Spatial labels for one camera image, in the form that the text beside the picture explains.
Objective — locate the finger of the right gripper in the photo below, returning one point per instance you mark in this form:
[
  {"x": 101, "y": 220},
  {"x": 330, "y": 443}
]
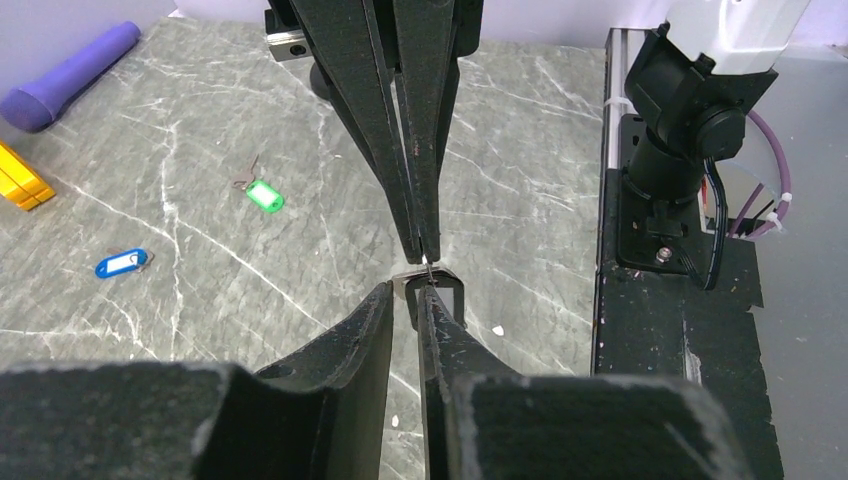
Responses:
[
  {"x": 345, "y": 38},
  {"x": 431, "y": 37}
]

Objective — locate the purple cylinder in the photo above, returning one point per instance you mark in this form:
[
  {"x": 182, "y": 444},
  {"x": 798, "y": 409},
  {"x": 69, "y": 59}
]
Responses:
[{"x": 34, "y": 106}]

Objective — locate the blue key tag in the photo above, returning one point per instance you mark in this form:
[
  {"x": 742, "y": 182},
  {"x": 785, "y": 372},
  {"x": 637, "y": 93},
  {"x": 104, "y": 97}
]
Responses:
[{"x": 119, "y": 262}]

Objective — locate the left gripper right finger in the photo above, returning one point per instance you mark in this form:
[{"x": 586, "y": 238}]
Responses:
[{"x": 484, "y": 420}]

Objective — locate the green key tag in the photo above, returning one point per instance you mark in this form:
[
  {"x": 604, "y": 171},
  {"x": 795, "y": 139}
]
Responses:
[{"x": 259, "y": 192}]

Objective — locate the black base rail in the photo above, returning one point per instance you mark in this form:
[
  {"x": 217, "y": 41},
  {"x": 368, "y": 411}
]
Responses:
[{"x": 650, "y": 317}]

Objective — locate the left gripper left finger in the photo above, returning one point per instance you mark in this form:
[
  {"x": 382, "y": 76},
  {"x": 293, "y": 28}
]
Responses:
[{"x": 318, "y": 413}]

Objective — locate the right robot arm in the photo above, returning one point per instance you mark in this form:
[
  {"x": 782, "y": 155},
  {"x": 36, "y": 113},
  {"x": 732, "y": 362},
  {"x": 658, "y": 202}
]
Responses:
[{"x": 392, "y": 74}]

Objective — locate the yellow block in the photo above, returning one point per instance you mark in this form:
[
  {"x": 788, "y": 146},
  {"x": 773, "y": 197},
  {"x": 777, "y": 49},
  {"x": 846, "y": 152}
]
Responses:
[{"x": 20, "y": 184}]

